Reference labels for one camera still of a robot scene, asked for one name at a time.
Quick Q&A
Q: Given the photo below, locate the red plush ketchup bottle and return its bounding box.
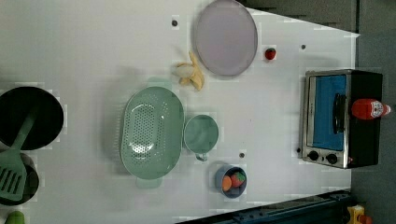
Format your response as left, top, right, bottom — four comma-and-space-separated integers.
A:
351, 99, 391, 120

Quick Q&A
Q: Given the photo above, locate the black toaster oven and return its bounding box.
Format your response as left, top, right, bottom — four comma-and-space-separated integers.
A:
300, 69, 383, 169

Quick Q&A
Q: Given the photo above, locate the green mug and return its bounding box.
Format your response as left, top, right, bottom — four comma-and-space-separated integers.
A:
183, 115, 219, 161

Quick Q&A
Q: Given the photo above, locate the peeled toy banana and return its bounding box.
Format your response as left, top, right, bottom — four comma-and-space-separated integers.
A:
173, 51, 205, 91

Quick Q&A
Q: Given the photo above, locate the green perforated colander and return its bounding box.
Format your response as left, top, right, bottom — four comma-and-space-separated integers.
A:
120, 77, 185, 189

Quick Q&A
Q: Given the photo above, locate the blue bowl with toy fruit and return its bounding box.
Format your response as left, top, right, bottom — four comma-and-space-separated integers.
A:
215, 164, 248, 199

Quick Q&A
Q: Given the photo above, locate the lilac round plate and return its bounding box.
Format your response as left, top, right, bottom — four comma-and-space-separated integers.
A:
194, 0, 258, 76

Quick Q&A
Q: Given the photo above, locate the red toy strawberry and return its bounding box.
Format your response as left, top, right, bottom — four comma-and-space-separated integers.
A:
264, 48, 276, 61

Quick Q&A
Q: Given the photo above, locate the small black pot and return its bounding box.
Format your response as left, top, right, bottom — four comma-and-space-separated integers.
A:
0, 153, 39, 206

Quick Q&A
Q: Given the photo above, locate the black pan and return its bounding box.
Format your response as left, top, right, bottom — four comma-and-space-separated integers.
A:
0, 87, 64, 150

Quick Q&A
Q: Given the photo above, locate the yellow orange toy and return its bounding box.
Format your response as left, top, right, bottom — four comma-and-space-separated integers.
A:
347, 205, 373, 224

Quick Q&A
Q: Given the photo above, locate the green slotted spatula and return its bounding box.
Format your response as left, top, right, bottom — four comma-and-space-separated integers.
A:
0, 106, 38, 201

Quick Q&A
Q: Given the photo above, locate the green bottle top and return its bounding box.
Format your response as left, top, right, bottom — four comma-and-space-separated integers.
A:
5, 211, 25, 224

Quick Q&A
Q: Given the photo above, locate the blue metal frame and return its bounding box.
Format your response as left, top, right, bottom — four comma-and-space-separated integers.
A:
178, 190, 355, 224

